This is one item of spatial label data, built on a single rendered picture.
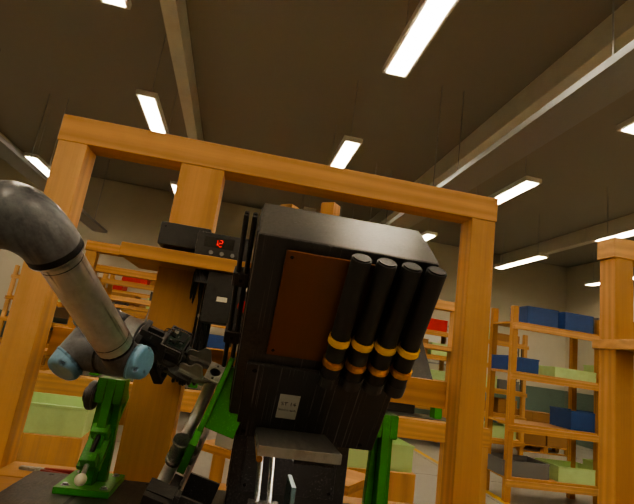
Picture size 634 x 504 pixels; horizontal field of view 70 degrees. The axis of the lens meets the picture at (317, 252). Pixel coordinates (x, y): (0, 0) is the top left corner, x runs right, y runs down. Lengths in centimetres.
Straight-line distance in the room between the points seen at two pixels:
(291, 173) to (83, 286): 85
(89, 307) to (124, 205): 1086
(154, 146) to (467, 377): 127
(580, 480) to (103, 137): 613
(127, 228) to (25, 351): 1013
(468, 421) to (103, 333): 114
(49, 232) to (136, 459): 84
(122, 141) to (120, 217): 1012
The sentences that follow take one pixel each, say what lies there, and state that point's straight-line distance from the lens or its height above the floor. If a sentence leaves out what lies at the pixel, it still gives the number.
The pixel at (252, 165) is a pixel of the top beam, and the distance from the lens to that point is 156.
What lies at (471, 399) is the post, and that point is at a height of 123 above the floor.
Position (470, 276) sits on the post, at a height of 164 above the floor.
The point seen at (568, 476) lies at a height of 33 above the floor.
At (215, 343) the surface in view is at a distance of 802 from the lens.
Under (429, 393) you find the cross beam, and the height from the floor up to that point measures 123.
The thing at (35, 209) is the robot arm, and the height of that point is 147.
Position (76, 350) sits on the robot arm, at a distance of 115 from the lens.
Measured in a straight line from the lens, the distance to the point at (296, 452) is 93.
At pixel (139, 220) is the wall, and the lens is 1163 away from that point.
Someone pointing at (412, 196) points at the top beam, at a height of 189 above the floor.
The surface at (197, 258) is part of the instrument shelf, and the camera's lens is 136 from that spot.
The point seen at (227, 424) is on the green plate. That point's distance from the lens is 110.
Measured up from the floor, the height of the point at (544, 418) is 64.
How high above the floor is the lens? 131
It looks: 12 degrees up
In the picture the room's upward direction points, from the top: 8 degrees clockwise
